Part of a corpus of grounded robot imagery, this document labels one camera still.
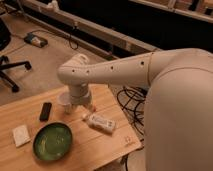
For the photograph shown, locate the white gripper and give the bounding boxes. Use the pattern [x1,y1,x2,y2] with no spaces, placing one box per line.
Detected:
[64,84,95,114]

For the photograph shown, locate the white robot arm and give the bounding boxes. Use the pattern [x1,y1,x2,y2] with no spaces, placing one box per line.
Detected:
[58,48,213,171]

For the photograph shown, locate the white paper cup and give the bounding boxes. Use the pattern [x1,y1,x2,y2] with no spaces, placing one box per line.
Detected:
[57,92,70,108]

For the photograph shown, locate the black remote control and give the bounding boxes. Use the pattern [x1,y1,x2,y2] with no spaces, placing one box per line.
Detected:
[39,102,52,121]

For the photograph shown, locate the green round plate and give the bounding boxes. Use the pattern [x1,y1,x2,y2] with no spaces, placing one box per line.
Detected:
[33,122,73,162]

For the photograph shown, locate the white folded cloth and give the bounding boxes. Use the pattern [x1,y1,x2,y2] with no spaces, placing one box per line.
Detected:
[12,125,30,147]

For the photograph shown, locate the black office chair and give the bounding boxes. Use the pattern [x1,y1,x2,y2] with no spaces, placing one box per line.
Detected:
[0,18,32,92]

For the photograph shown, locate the black cable bundle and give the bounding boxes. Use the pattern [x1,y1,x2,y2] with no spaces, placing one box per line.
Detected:
[116,86,148,135]

